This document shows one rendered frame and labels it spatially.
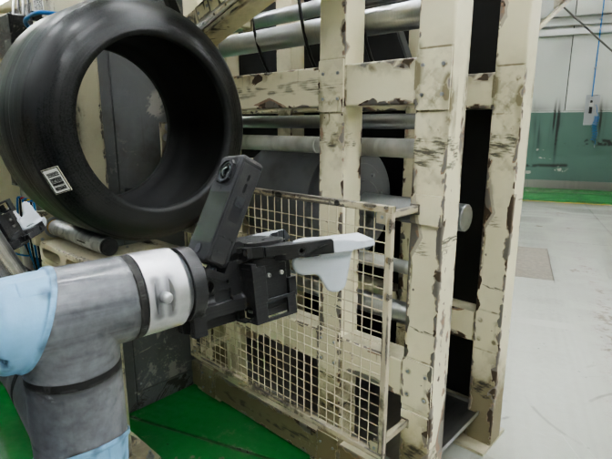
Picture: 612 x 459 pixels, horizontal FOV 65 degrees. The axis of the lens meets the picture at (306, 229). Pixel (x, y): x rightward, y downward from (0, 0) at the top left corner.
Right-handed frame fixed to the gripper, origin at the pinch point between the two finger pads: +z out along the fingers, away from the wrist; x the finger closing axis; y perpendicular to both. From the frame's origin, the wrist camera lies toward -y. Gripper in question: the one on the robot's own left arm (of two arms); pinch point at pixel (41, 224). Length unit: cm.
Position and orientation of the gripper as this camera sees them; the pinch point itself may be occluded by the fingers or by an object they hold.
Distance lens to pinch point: 106.8
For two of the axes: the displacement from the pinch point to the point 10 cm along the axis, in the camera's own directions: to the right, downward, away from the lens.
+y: -3.4, -8.9, -3.1
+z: 0.3, -3.4, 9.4
